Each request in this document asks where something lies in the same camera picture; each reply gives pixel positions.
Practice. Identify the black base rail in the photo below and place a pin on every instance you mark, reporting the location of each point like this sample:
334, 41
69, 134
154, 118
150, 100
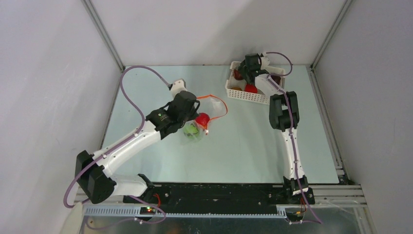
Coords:
217, 198

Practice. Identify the white perforated plastic basket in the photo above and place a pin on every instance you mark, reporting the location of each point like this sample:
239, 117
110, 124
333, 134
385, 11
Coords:
248, 93

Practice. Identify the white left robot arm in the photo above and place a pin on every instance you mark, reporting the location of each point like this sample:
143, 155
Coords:
95, 173

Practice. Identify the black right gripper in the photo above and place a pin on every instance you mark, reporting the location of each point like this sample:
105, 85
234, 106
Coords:
244, 72

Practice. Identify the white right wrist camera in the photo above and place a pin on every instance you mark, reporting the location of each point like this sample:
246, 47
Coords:
264, 61

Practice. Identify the green toy watermelon ball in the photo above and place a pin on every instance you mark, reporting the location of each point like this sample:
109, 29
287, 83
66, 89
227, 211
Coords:
191, 131

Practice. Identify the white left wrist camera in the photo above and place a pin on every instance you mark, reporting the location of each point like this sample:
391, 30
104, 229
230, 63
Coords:
177, 86

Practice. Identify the grey slotted cable duct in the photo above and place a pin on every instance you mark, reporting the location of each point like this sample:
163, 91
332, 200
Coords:
137, 211

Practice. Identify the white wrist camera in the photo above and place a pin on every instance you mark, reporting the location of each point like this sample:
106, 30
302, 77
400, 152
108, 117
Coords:
177, 86
264, 61

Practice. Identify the dark purple toy plum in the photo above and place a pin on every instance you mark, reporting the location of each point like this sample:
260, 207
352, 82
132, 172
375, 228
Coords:
276, 79

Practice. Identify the dark maroon toy fig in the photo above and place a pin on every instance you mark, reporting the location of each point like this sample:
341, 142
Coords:
237, 75

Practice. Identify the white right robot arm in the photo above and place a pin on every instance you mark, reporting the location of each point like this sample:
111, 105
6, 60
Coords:
284, 116

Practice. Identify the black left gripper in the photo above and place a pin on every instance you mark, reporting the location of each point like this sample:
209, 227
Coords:
193, 114

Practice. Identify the red toy wax apple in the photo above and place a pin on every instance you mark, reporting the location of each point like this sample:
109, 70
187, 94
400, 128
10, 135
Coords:
251, 89

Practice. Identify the clear zip bag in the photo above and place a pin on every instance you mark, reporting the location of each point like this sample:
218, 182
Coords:
211, 108

